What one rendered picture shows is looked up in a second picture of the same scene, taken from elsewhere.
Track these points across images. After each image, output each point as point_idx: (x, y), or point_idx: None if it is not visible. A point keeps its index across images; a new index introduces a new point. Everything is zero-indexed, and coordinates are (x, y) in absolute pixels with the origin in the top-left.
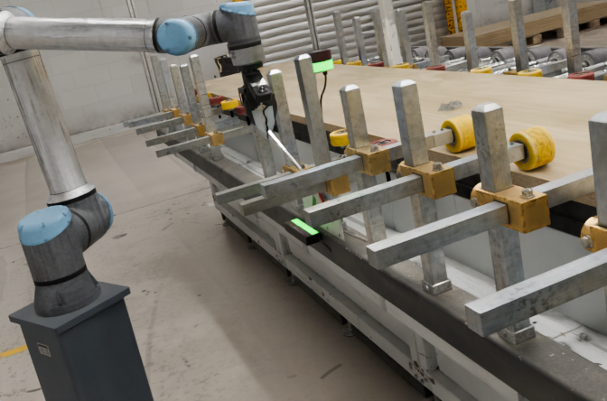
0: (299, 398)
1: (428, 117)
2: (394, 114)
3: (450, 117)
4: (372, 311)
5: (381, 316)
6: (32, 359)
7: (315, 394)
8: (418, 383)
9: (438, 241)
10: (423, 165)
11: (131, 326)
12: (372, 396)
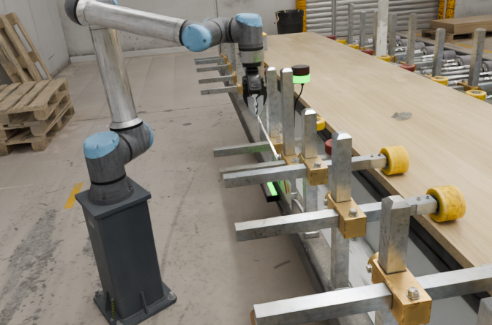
0: (255, 279)
1: (381, 123)
2: (359, 110)
3: (397, 128)
4: None
5: None
6: (86, 224)
7: (266, 279)
8: None
9: (318, 315)
10: (344, 203)
11: (149, 218)
12: (302, 293)
